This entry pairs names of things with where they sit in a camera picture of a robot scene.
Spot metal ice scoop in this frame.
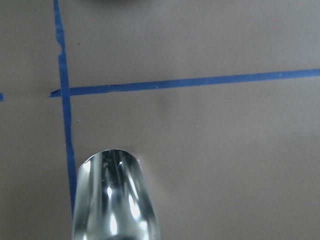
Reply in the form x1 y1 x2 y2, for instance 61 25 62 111
72 149 162 240

